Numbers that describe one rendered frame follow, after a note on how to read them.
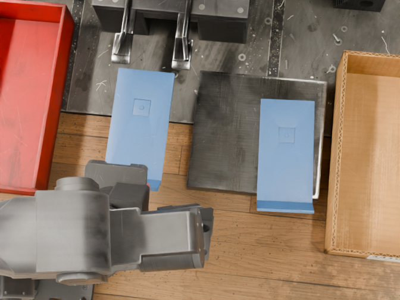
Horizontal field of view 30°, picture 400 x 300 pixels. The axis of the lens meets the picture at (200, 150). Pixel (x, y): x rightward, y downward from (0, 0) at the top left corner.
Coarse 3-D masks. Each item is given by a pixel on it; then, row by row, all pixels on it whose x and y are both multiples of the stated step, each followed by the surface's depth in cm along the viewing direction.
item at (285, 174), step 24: (264, 120) 97; (288, 120) 97; (312, 120) 97; (264, 144) 96; (288, 144) 96; (312, 144) 96; (264, 168) 96; (288, 168) 95; (312, 168) 95; (264, 192) 95; (288, 192) 95
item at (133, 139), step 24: (120, 72) 92; (144, 72) 92; (120, 96) 91; (144, 96) 91; (168, 96) 91; (120, 120) 91; (144, 120) 91; (168, 120) 91; (120, 144) 90; (144, 144) 90
